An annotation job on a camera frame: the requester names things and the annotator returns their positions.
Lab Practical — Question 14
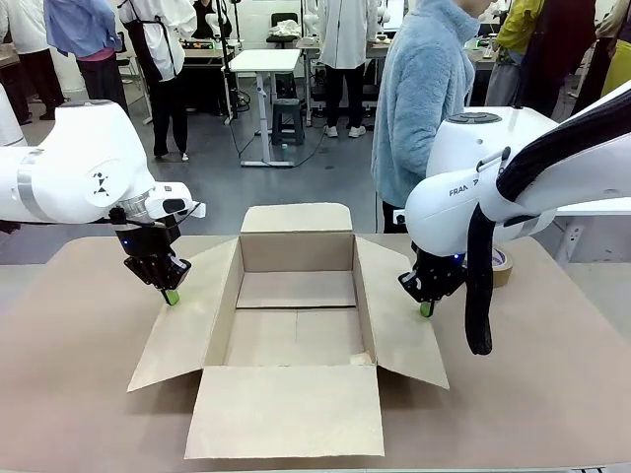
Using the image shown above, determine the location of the person in yellow jacket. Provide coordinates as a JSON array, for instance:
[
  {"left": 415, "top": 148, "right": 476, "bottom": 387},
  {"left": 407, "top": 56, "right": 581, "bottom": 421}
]
[{"left": 485, "top": 0, "right": 543, "bottom": 107}]

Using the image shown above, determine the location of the black right arm cable sleeve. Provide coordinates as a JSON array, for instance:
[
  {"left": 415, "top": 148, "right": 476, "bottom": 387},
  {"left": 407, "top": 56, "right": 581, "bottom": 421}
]
[{"left": 465, "top": 88, "right": 631, "bottom": 357}]

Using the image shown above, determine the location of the large white table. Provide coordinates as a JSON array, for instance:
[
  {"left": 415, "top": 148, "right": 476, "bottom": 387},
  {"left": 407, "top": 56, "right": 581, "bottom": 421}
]
[{"left": 554, "top": 196, "right": 631, "bottom": 265}]

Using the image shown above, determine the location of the brown packing tape roll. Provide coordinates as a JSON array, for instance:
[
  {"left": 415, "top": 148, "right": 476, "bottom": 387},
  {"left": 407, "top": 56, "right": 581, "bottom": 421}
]
[{"left": 491, "top": 245, "right": 515, "bottom": 290}]

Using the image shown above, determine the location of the person in white shirt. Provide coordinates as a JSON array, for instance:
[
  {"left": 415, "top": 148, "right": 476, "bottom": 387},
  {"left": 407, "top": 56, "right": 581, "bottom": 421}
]
[{"left": 0, "top": 0, "right": 66, "bottom": 122}]

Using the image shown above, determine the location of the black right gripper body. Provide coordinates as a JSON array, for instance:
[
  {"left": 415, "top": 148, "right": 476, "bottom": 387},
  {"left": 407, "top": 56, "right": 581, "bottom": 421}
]
[{"left": 411, "top": 243, "right": 470, "bottom": 281}]

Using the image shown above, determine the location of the person in blue fleece jacket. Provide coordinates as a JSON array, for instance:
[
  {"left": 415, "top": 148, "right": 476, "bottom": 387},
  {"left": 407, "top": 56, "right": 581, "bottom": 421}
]
[{"left": 370, "top": 0, "right": 478, "bottom": 236}]

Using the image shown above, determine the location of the person in blue shirt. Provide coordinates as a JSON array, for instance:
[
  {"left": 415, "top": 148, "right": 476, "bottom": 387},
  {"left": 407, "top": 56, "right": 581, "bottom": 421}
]
[{"left": 43, "top": 0, "right": 132, "bottom": 117}]

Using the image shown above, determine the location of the person in yellow-green skirt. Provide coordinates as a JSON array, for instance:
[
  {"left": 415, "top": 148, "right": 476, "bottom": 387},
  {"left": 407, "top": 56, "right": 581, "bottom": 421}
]
[{"left": 571, "top": 0, "right": 631, "bottom": 115}]

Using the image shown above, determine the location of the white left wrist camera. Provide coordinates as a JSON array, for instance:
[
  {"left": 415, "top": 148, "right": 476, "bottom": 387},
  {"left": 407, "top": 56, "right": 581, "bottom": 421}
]
[{"left": 145, "top": 181, "right": 206, "bottom": 221}]

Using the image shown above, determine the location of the small white standing desk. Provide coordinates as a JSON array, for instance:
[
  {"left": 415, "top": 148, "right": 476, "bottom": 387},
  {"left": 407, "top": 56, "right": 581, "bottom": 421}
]
[{"left": 229, "top": 47, "right": 303, "bottom": 169}]

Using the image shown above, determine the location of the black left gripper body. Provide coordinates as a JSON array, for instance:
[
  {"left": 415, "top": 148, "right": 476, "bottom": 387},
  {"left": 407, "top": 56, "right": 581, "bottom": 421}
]
[{"left": 108, "top": 206, "right": 182, "bottom": 263}]

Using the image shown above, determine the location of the brown cardboard box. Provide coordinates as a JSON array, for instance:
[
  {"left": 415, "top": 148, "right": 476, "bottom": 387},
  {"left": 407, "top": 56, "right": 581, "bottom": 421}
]
[{"left": 126, "top": 202, "right": 451, "bottom": 460}]

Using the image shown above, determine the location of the person in white coat, sneakers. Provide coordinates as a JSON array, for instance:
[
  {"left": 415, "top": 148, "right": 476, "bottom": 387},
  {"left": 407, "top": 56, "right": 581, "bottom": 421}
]
[{"left": 315, "top": 0, "right": 382, "bottom": 140}]

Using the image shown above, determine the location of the white cylindrical air purifier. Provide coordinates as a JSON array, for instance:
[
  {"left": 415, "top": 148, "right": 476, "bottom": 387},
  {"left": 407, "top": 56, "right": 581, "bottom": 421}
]
[{"left": 0, "top": 82, "right": 29, "bottom": 148}]

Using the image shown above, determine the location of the person in white coat, apron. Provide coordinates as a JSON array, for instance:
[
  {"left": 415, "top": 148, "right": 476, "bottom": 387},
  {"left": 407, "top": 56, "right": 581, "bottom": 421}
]
[{"left": 117, "top": 0, "right": 198, "bottom": 162}]

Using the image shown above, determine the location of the person in dark robe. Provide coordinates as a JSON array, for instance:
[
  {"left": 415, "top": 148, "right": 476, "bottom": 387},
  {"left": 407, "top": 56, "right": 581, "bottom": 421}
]
[{"left": 522, "top": 0, "right": 598, "bottom": 119}]

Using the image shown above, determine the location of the grey step stool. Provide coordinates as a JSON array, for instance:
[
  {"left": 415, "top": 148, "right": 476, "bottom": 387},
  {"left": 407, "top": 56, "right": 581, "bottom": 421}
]
[{"left": 270, "top": 98, "right": 307, "bottom": 147}]

